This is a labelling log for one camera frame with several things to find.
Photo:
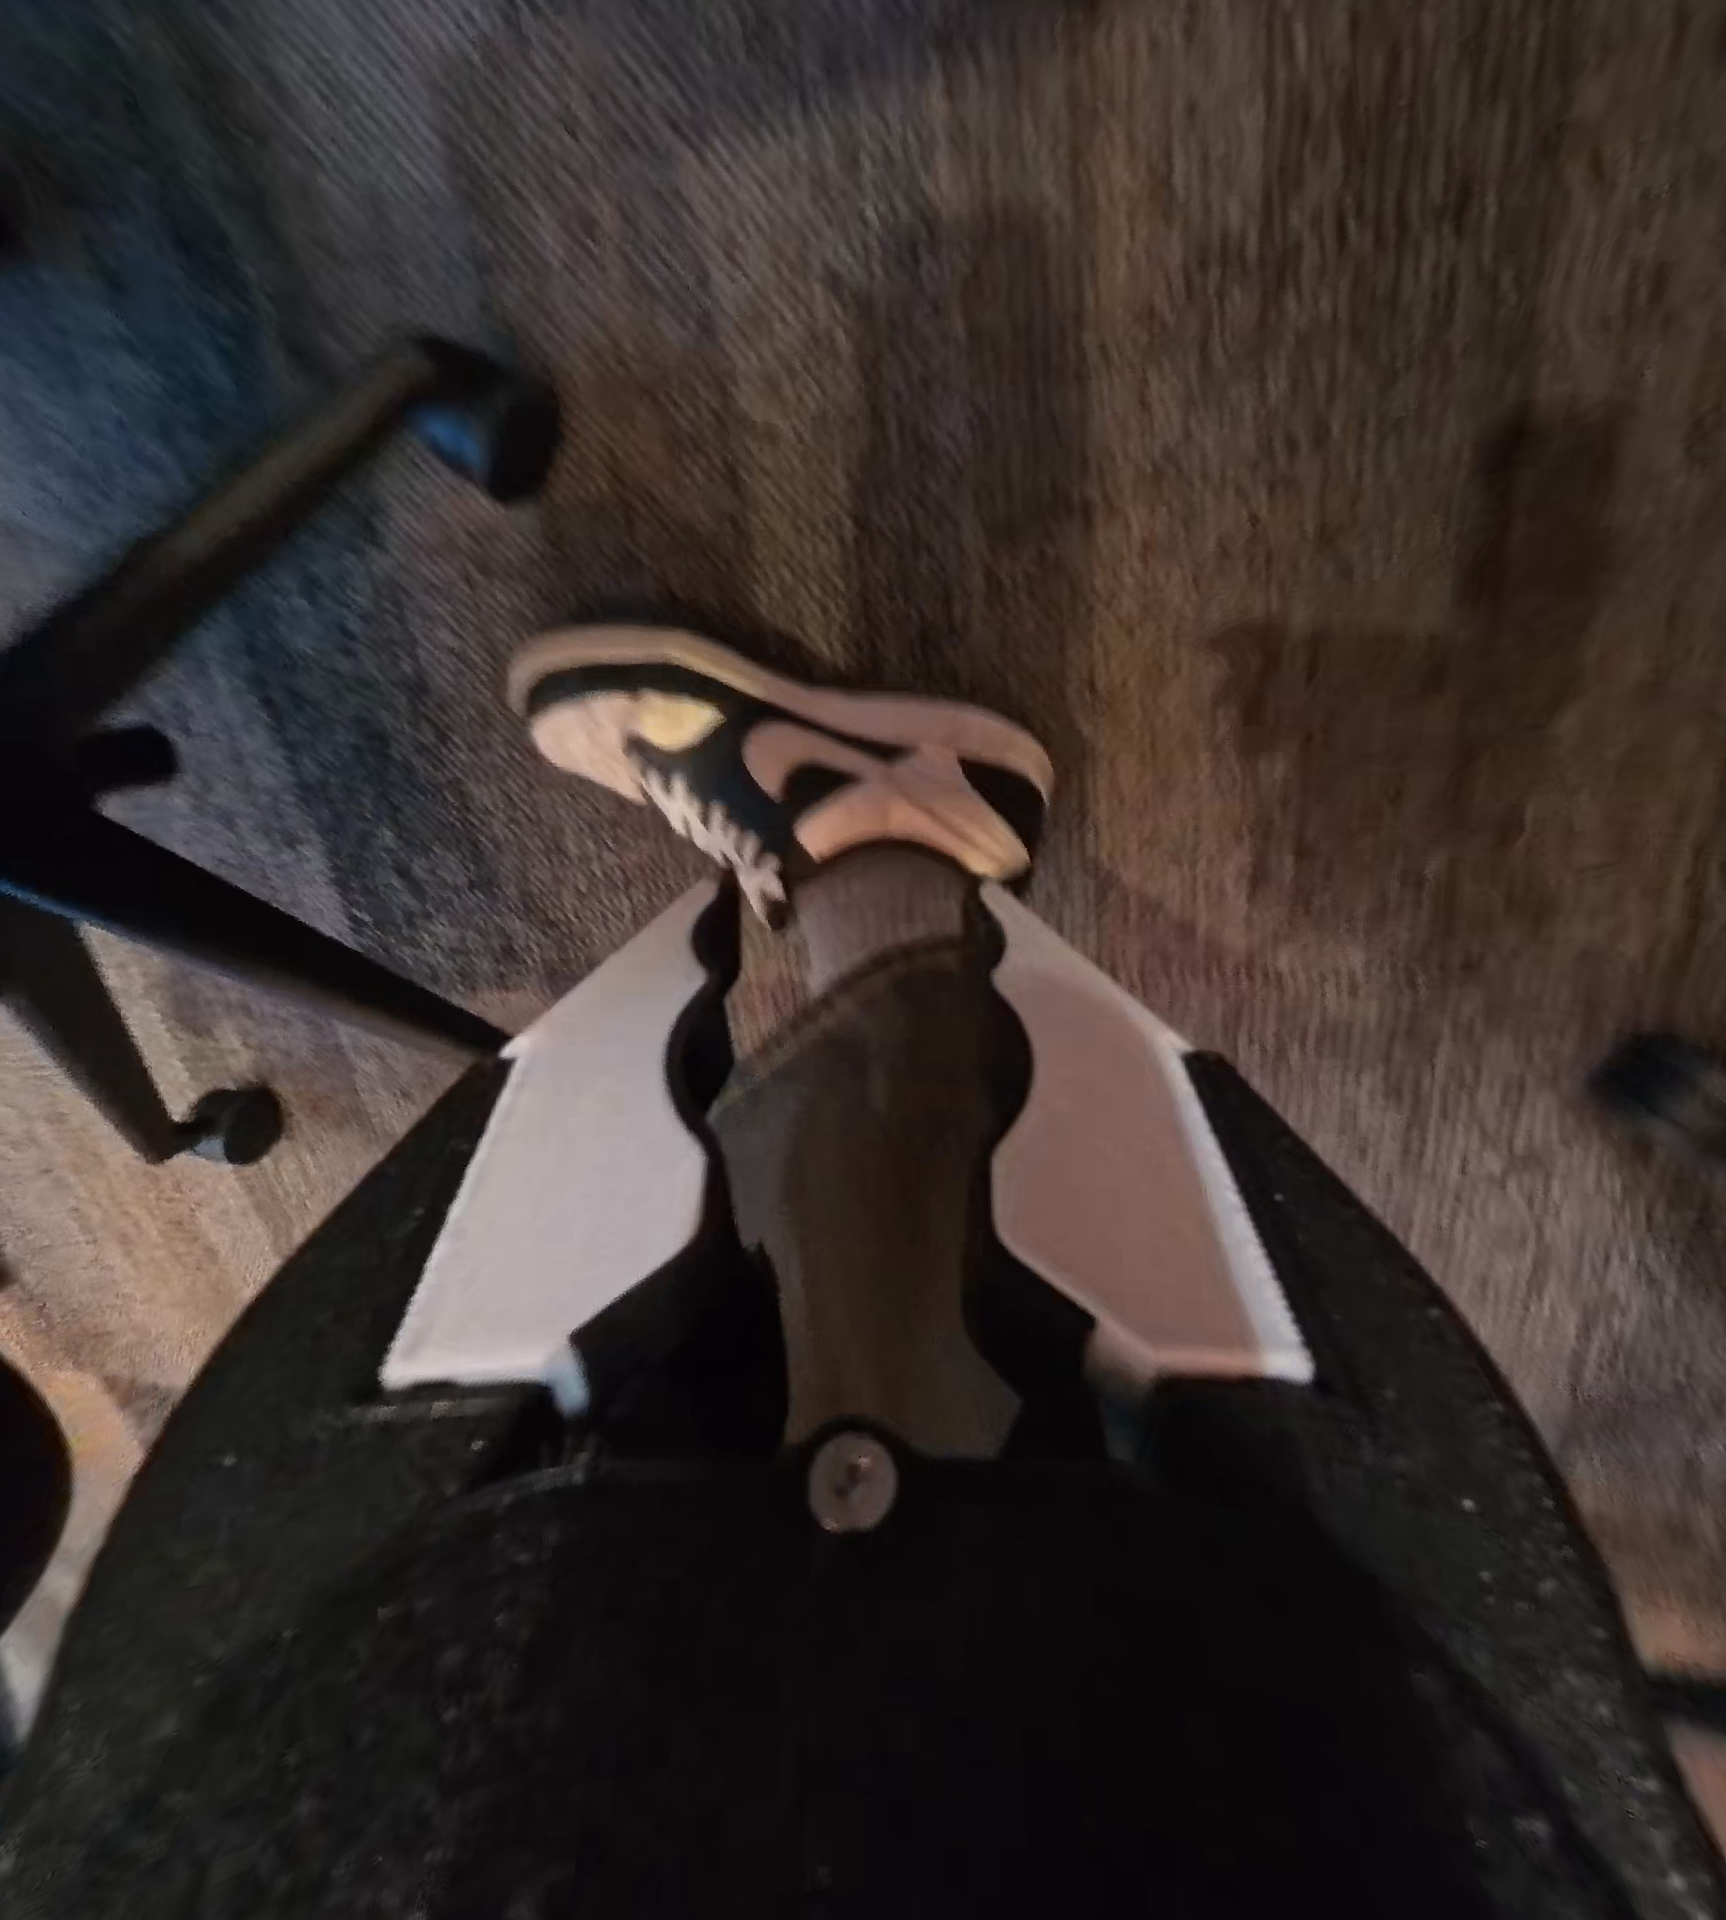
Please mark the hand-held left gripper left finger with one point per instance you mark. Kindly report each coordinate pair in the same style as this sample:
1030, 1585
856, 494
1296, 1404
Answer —
562, 1185

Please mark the black office chair base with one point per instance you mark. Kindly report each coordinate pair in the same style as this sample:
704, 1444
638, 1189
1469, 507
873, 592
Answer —
202, 533

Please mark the black and white sneaker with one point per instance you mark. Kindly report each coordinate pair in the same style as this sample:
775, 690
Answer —
609, 734

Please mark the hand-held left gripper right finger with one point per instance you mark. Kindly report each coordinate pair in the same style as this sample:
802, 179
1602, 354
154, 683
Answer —
1118, 1171

